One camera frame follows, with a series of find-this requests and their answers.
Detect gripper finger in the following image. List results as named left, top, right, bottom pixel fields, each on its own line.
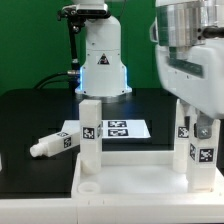
left=191, top=109, right=213, bottom=139

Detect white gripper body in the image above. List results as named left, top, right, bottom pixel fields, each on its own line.
left=156, top=41, right=224, bottom=119

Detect white desk tabletop tray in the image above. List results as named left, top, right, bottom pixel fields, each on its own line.
left=71, top=151, right=224, bottom=205

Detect white marker sheet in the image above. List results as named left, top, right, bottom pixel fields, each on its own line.
left=61, top=119, right=152, bottom=139

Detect white L-shaped fence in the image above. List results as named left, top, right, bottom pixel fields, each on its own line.
left=0, top=195, right=224, bottom=224

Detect black cables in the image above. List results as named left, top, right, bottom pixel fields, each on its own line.
left=34, top=71, right=81, bottom=90

